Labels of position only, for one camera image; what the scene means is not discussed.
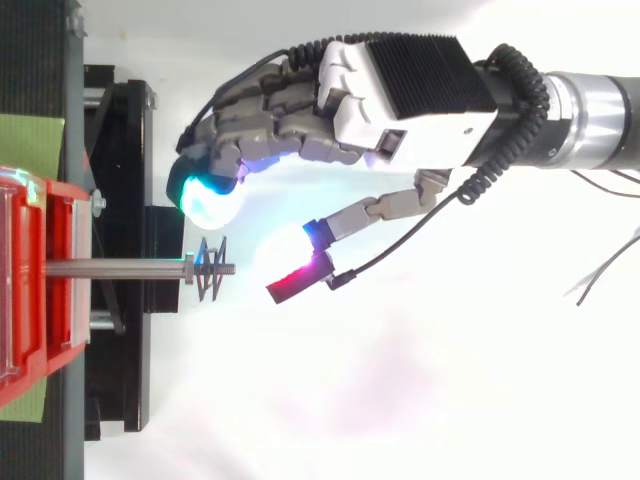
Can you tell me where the metal rod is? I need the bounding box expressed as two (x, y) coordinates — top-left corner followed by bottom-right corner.
(44, 253), (237, 285)

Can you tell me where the black stand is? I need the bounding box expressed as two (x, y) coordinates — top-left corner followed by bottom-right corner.
(0, 0), (187, 480)

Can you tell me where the thin black cable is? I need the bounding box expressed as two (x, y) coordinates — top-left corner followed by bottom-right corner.
(175, 48), (291, 152)
(326, 192), (462, 292)
(563, 168), (640, 308)

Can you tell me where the black coiled cable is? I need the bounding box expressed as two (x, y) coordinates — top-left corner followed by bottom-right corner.
(287, 32), (552, 205)

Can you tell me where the red bin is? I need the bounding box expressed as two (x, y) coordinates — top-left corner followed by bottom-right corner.
(0, 164), (94, 397)

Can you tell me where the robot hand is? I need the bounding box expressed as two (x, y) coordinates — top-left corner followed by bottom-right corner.
(166, 33), (500, 305)

